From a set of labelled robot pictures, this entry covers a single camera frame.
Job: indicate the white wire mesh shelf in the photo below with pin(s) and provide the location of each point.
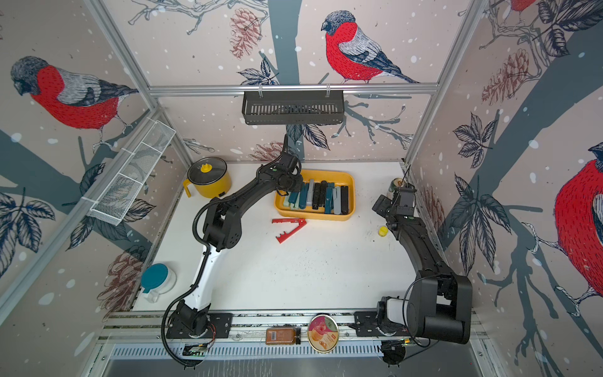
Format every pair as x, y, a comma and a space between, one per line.
118, 201

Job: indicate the teal round object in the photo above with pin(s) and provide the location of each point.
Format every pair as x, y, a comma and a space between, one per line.
157, 280

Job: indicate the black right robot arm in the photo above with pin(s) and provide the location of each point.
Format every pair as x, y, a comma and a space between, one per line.
438, 303

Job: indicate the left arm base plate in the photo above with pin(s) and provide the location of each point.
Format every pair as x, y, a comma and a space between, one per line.
204, 326

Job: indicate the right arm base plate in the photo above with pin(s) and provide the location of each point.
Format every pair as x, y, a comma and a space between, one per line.
373, 324

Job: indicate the dark teal angled pruning pliers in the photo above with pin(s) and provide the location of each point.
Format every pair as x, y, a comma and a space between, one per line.
302, 203

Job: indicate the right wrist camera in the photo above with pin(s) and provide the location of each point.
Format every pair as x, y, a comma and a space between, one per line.
406, 200

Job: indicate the grey pruning pliers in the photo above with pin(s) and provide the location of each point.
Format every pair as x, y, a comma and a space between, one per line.
309, 199

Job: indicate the small yellow cap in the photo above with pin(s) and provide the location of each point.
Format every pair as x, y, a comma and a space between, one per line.
383, 231

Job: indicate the yellow electric cooking pot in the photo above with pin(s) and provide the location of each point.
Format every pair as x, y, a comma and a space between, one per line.
209, 176

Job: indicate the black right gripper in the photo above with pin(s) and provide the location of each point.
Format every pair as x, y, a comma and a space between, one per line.
383, 204

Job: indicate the black hanging wall basket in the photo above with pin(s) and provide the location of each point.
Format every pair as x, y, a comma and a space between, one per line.
293, 107

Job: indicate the round pink tin lid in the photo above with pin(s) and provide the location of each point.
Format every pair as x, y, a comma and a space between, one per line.
323, 333

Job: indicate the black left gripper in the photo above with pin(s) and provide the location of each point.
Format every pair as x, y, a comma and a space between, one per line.
299, 184

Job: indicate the yellow plastic storage box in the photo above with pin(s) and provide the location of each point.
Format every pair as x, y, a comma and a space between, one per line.
339, 178

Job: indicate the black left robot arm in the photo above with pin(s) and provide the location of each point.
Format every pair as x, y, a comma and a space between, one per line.
217, 226

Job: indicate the green white small bottle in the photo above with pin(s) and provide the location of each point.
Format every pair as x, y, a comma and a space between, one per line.
396, 185

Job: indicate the black pruning pliers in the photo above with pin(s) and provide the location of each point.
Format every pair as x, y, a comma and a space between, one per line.
345, 199
323, 193
316, 195

